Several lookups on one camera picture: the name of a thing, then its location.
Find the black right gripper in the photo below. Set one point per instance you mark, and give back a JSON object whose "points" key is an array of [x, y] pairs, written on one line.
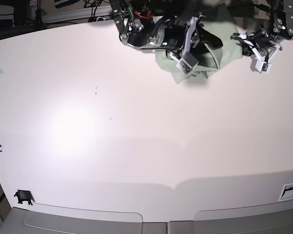
{"points": [[186, 41]]}

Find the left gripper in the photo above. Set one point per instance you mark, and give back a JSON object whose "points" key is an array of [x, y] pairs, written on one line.
{"points": [[260, 44]]}

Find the light green T-shirt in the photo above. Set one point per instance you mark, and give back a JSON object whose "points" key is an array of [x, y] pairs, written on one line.
{"points": [[219, 22]]}

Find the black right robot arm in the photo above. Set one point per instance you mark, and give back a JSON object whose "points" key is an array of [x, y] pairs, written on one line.
{"points": [[139, 21]]}

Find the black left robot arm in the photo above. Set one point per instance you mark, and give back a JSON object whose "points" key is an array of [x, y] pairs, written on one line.
{"points": [[279, 27]]}

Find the grey chair back right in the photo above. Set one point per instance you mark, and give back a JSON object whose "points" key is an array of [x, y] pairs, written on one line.
{"points": [[246, 225]]}

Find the grey chair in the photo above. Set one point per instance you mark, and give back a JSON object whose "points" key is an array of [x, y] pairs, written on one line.
{"points": [[246, 225], [69, 225]]}

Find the grey chair back left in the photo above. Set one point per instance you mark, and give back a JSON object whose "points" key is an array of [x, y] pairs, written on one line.
{"points": [[69, 225]]}

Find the black clamp on table edge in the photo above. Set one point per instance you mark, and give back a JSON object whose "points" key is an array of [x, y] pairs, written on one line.
{"points": [[24, 196]]}

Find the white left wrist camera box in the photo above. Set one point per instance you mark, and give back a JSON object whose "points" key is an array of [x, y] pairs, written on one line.
{"points": [[262, 66]]}

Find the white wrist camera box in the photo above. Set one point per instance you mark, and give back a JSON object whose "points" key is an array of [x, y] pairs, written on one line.
{"points": [[262, 66], [186, 63]]}

